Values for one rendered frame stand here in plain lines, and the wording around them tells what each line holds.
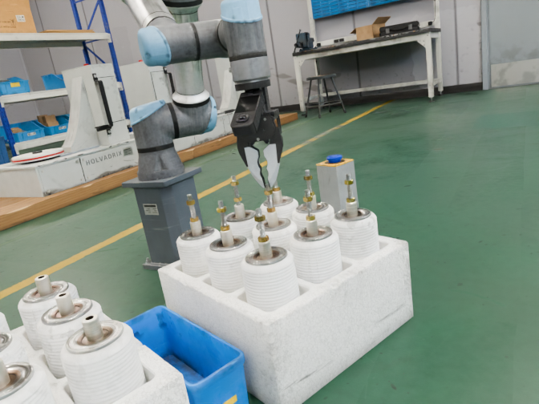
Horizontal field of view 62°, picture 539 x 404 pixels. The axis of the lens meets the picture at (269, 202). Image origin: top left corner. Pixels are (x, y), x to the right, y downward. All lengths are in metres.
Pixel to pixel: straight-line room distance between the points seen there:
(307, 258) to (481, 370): 0.36
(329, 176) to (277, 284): 0.46
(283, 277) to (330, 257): 0.12
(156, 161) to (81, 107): 1.93
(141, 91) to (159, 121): 2.31
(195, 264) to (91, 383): 0.38
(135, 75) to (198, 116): 2.34
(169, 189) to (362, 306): 0.75
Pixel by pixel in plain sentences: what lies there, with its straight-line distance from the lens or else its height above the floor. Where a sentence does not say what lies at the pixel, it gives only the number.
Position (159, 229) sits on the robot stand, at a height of 0.14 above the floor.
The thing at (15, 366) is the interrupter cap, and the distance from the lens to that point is 0.68.
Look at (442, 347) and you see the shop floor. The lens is 0.97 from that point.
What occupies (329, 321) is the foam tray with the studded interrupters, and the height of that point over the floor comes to 0.12.
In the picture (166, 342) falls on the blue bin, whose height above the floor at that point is 0.03.
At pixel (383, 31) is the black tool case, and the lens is 5.49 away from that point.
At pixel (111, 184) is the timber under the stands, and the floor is 0.03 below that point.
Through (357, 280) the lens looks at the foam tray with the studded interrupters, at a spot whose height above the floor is 0.16.
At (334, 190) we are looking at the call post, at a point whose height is 0.25.
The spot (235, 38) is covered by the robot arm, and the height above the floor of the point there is 0.63.
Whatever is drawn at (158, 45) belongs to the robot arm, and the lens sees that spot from 0.94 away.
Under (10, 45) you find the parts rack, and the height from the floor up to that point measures 1.40.
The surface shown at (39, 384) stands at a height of 0.24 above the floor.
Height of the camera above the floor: 0.56
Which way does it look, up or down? 16 degrees down
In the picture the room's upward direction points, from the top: 9 degrees counter-clockwise
